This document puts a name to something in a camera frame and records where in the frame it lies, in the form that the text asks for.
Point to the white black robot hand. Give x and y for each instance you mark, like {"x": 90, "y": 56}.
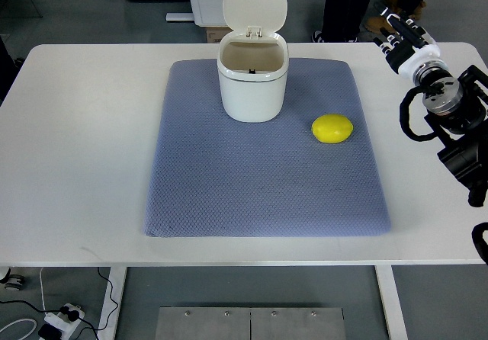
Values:
{"x": 409, "y": 49}

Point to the yellow lemon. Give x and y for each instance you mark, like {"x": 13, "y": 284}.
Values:
{"x": 332, "y": 128}

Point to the white trash bin open lid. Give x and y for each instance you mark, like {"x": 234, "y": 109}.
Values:
{"x": 253, "y": 59}

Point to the tan boot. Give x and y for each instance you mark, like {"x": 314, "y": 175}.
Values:
{"x": 376, "y": 24}

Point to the person in dark trousers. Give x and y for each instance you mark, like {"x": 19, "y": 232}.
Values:
{"x": 341, "y": 21}

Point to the cardboard box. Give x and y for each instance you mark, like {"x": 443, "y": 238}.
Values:
{"x": 216, "y": 34}

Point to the blue quilted mat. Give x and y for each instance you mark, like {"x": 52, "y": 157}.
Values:
{"x": 215, "y": 176}

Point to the right white table leg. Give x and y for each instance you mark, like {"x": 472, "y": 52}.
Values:
{"x": 391, "y": 303}

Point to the white table leg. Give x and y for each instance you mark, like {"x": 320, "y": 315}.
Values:
{"x": 110, "y": 312}
{"x": 391, "y": 303}

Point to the left white table leg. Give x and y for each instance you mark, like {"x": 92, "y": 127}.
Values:
{"x": 110, "y": 312}

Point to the white power strip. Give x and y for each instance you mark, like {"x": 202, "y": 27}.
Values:
{"x": 67, "y": 319}

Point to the caster wheel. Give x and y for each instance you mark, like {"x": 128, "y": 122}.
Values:
{"x": 11, "y": 281}

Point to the grey metal base plate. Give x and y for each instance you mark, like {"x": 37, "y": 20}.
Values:
{"x": 250, "y": 323}

